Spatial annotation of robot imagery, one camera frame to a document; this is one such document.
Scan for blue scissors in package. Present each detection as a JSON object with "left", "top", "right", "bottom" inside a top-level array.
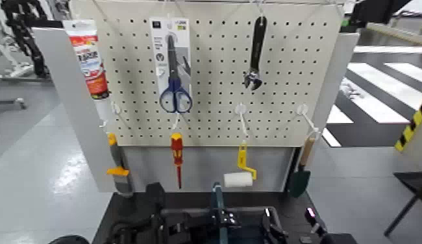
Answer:
[{"left": 149, "top": 18, "right": 192, "bottom": 103}]

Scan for green trowel with wooden handle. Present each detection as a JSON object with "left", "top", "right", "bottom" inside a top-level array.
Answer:
[{"left": 287, "top": 136, "right": 317, "bottom": 199}]

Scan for beige perforated pegboard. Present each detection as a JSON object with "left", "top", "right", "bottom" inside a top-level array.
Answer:
[{"left": 92, "top": 0, "right": 345, "bottom": 148}]

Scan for orange grey handled paint brush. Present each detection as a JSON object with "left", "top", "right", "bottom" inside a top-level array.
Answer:
[{"left": 106, "top": 132, "right": 134, "bottom": 198}]

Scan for grey side panel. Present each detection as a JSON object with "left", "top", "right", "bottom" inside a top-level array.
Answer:
[
  {"left": 282, "top": 32, "right": 361, "bottom": 191},
  {"left": 32, "top": 27, "right": 117, "bottom": 193}
]

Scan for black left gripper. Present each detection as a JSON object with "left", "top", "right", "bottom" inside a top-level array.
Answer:
[{"left": 160, "top": 208, "right": 242, "bottom": 244}]

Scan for black metal stand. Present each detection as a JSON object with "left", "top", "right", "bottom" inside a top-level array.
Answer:
[{"left": 384, "top": 171, "right": 422, "bottom": 238}]

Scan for sealant tube with clear nozzle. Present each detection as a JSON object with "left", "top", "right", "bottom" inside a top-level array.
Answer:
[{"left": 62, "top": 19, "right": 115, "bottom": 128}]

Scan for yellow black striped barrier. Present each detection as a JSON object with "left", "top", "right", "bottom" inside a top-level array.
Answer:
[{"left": 394, "top": 95, "right": 422, "bottom": 153}]

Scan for black round robot housing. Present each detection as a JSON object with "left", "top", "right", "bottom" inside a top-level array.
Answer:
[{"left": 48, "top": 234, "right": 92, "bottom": 244}]

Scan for red yellow screwdriver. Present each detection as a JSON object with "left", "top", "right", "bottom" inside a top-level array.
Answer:
[{"left": 169, "top": 132, "right": 184, "bottom": 190}]

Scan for yellow handled white paint roller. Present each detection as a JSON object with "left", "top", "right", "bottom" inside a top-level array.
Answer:
[{"left": 223, "top": 142, "right": 258, "bottom": 188}]

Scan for black adjustable wrench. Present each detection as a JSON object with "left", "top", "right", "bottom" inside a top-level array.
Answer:
[{"left": 243, "top": 15, "right": 268, "bottom": 91}]

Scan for grey back panel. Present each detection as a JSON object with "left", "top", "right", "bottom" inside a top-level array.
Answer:
[{"left": 121, "top": 145, "right": 295, "bottom": 192}]

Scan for grey leg with caster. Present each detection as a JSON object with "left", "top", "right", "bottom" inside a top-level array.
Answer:
[{"left": 0, "top": 97, "right": 28, "bottom": 110}]

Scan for white metal frame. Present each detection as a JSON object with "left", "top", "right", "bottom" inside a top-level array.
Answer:
[{"left": 0, "top": 6, "right": 36, "bottom": 84}]

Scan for black cable chain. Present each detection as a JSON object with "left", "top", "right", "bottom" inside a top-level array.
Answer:
[{"left": 0, "top": 0, "right": 64, "bottom": 79}]

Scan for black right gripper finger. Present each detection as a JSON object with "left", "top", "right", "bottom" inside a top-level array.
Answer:
[
  {"left": 261, "top": 207, "right": 290, "bottom": 244},
  {"left": 303, "top": 207, "right": 326, "bottom": 237}
]

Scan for black monitor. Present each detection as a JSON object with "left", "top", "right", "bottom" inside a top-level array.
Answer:
[{"left": 349, "top": 0, "right": 415, "bottom": 30}]

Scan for blue handled scissors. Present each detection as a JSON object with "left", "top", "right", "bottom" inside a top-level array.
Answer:
[{"left": 158, "top": 34, "right": 193, "bottom": 114}]

